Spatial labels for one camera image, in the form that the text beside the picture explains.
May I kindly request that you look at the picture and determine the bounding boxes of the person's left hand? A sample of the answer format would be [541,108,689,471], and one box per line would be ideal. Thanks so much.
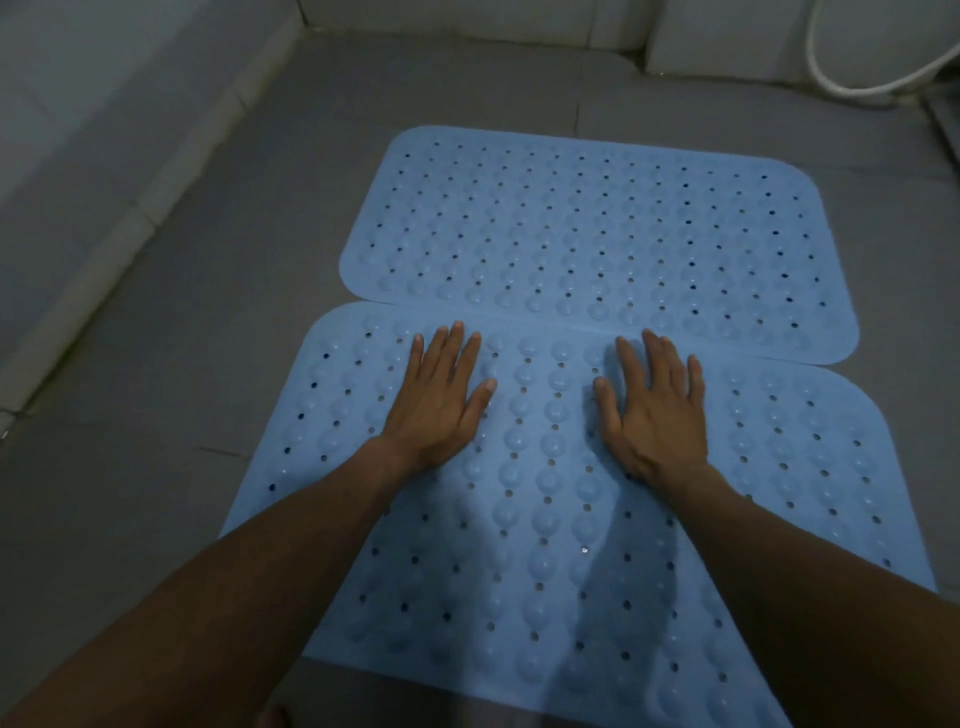
[378,320,499,481]

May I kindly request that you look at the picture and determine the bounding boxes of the person's right hand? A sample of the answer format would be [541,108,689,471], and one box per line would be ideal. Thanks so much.
[592,328,715,496]

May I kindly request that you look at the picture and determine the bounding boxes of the blue bath mat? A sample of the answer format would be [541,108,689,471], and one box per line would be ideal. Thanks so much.
[338,125,862,367]
[219,301,940,728]

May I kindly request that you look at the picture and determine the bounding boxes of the person's left forearm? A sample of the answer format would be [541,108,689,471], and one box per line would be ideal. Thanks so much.
[0,437,425,728]

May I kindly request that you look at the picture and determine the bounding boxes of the person's right forearm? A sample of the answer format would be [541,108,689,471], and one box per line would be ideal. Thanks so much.
[658,463,960,728]

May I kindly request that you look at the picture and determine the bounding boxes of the white sprayer hose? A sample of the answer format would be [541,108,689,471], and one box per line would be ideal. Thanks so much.
[806,0,960,98]

